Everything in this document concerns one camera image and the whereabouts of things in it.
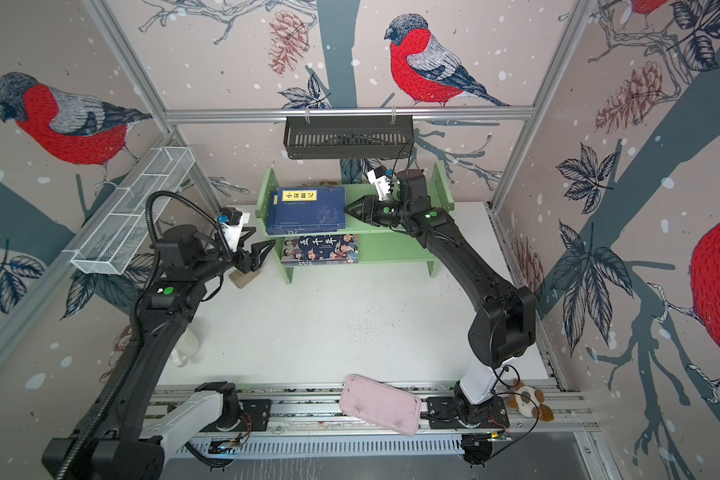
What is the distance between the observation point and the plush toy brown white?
0.74m

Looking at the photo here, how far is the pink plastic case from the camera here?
28.2 inches

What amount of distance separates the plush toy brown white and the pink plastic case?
0.25 m

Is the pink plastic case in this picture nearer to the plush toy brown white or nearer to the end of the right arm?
the plush toy brown white

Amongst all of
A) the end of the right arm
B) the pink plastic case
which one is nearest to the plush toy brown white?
the pink plastic case
